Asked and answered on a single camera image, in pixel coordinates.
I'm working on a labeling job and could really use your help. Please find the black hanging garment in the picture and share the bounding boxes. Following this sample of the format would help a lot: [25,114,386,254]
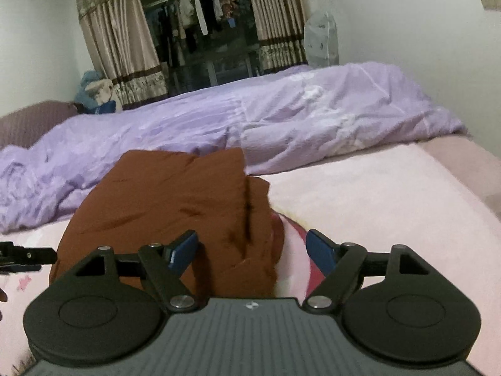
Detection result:
[195,0,220,36]

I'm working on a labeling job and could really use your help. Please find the purple duvet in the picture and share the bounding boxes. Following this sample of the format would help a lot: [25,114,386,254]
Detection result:
[0,61,468,232]

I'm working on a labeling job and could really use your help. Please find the dark balcony window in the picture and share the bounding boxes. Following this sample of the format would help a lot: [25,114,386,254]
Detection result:
[135,0,263,97]

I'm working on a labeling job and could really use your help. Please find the pink blanket with red pattern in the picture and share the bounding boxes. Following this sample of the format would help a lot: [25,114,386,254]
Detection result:
[0,141,501,376]

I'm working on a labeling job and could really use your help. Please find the white covered standing fan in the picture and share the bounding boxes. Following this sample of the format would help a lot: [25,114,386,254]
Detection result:
[304,11,340,67]

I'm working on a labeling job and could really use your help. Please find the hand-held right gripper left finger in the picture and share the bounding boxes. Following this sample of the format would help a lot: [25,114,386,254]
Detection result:
[66,230,199,312]

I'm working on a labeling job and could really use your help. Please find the pile of blue white clothes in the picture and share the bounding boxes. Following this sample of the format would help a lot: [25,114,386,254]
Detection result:
[74,70,122,114]

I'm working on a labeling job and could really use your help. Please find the printed hanging garment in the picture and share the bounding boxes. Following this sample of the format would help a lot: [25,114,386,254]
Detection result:
[221,0,240,29]

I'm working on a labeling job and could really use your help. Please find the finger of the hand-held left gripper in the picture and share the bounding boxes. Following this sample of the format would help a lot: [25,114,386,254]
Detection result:
[0,241,58,275]

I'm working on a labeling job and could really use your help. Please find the beige hanging garment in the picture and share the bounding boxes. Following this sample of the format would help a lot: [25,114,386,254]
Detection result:
[178,0,196,28]

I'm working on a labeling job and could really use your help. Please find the beige striped curtain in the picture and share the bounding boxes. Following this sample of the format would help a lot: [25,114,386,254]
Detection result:
[74,0,170,111]
[245,0,308,76]

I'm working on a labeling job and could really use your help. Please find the taupe bed sheet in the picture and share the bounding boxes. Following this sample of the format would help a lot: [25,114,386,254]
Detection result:
[417,135,501,220]

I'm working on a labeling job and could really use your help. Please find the brown garment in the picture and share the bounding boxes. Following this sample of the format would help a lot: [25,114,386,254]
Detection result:
[49,148,288,298]

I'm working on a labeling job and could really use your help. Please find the brown quilted headboard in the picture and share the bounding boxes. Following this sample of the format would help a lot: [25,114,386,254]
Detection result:
[0,101,79,147]

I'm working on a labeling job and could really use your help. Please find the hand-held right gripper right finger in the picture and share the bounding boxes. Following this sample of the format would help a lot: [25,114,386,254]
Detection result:
[305,229,435,314]

